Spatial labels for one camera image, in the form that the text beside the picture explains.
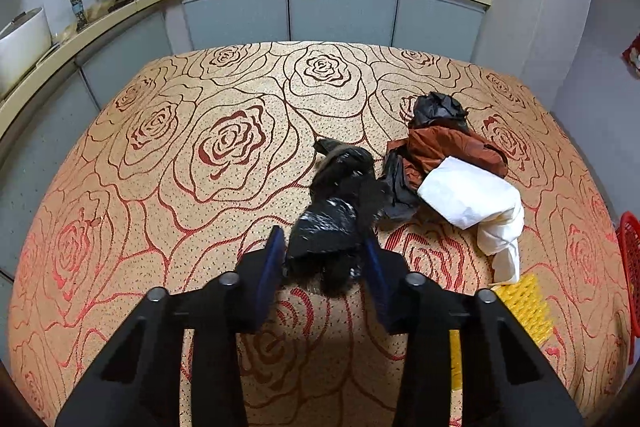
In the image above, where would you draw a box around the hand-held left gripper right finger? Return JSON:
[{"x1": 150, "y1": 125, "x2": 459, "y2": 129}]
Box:
[{"x1": 362, "y1": 234, "x2": 584, "y2": 427}]

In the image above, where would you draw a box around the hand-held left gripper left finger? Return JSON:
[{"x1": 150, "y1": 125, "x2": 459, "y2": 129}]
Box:
[{"x1": 55, "y1": 225, "x2": 287, "y2": 427}]

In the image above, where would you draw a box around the red plastic basket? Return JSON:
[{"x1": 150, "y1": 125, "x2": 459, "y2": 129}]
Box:
[{"x1": 615, "y1": 212, "x2": 640, "y2": 339}]

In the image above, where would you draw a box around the white cloth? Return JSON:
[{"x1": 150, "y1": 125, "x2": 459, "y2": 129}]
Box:
[{"x1": 417, "y1": 155, "x2": 526, "y2": 286}]

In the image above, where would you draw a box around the rose pattern tablecloth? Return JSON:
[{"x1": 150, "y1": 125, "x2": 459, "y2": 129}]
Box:
[{"x1": 7, "y1": 41, "x2": 634, "y2": 427}]

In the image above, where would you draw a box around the yellow bumpy plastic sheet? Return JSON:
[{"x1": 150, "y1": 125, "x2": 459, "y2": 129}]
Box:
[{"x1": 450, "y1": 274, "x2": 554, "y2": 391}]

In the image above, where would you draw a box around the brown-orange cloth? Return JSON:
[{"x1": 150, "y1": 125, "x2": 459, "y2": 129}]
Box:
[{"x1": 387, "y1": 124, "x2": 509, "y2": 196}]

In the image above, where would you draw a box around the dark snack packet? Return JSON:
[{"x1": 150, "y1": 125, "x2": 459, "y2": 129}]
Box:
[{"x1": 67, "y1": 0, "x2": 90, "y2": 30}]

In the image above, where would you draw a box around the white rice cooker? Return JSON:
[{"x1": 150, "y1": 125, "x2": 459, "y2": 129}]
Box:
[{"x1": 0, "y1": 7, "x2": 54, "y2": 96}]

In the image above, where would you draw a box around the red hanging ornament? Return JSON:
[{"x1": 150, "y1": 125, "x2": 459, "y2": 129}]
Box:
[{"x1": 621, "y1": 32, "x2": 640, "y2": 80}]

